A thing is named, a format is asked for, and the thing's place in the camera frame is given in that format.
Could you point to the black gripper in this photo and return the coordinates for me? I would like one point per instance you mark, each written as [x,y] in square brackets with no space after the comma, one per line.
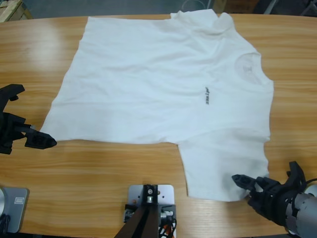
[272,200]
[8,131]

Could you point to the white t-shirt with black print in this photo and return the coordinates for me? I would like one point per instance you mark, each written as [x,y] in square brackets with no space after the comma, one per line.
[148,86]

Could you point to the white mounting block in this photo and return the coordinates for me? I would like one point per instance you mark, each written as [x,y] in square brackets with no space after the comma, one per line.
[166,193]

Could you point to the light cardboard box stack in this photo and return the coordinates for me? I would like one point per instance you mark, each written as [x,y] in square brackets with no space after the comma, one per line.
[12,10]

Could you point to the brown cardboard box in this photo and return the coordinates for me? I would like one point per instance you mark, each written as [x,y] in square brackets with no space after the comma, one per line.
[241,5]

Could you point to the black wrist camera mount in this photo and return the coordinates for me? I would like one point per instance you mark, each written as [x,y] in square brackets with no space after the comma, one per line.
[296,171]
[12,89]

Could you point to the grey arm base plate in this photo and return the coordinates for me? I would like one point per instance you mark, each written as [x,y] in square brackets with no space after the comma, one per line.
[17,213]

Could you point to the black bracket with silver fittings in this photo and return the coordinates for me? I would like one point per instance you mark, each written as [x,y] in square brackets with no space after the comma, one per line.
[171,207]

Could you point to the dark post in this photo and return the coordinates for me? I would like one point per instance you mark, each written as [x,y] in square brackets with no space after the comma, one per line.
[141,223]

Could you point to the grey metal frame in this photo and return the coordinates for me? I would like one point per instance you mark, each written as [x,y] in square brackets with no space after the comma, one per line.
[271,6]

